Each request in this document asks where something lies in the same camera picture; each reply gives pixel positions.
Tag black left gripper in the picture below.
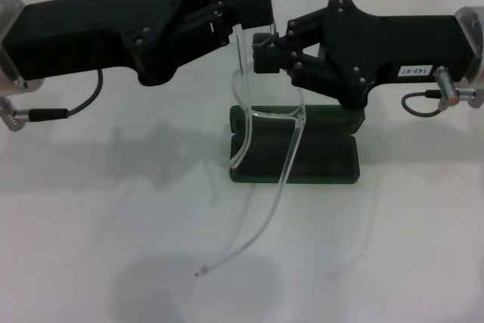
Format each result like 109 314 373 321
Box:
0 0 190 88

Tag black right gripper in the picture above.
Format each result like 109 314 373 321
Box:
252 0 476 109

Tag clear transparent glasses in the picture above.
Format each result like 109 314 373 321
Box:
194 0 307 278

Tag green glasses case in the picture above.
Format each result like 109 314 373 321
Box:
228 104 367 186

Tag right silver connector stub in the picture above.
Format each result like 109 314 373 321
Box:
434 67 484 110

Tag left gripper grey cable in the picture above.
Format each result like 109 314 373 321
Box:
0 68 105 133

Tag gripper grey cable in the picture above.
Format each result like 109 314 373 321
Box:
400 88 443 118
0 68 105 133

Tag right gripper grey cable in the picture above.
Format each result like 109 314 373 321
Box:
400 88 443 118

